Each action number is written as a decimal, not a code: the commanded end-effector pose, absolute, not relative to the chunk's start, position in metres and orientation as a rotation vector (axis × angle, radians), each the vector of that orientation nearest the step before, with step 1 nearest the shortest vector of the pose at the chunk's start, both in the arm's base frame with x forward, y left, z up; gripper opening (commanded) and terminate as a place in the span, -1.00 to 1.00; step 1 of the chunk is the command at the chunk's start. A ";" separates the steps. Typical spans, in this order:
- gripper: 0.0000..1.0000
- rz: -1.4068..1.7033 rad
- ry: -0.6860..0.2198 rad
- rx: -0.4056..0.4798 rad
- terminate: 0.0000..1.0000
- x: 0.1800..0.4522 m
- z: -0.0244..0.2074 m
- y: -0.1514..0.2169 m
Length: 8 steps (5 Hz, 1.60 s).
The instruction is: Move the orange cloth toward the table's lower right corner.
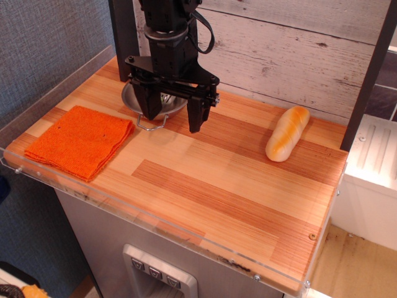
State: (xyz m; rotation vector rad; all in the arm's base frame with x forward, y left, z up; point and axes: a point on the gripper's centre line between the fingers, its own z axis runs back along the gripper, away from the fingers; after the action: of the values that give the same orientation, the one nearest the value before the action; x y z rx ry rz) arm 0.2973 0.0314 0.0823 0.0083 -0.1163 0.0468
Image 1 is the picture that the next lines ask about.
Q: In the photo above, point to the grey toy fridge cabinet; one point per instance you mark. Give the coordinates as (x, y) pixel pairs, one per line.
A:
(128, 260)

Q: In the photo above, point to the toy bread roll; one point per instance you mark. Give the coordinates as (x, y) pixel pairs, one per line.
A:
(287, 133)

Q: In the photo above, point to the dark shelf post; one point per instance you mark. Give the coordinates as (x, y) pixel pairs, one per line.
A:
(379, 54)
(122, 16)

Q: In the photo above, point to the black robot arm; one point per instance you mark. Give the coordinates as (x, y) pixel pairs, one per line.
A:
(172, 23)

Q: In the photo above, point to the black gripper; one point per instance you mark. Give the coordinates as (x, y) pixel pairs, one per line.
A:
(174, 71)

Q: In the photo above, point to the dark right shelf post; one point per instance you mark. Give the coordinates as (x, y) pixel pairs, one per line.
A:
(379, 54)

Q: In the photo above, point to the white toy sink unit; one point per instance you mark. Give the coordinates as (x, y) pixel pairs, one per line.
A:
(365, 204)

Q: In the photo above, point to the slotted metal spatula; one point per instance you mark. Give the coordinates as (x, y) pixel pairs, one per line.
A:
(167, 99)

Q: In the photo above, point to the dark left shelf post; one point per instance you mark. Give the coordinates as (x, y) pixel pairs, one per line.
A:
(122, 16)

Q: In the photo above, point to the orange cloth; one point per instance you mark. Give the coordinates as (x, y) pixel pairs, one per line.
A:
(81, 142)

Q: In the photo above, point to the clear acrylic table guard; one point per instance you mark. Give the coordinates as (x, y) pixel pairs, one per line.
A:
(214, 208)

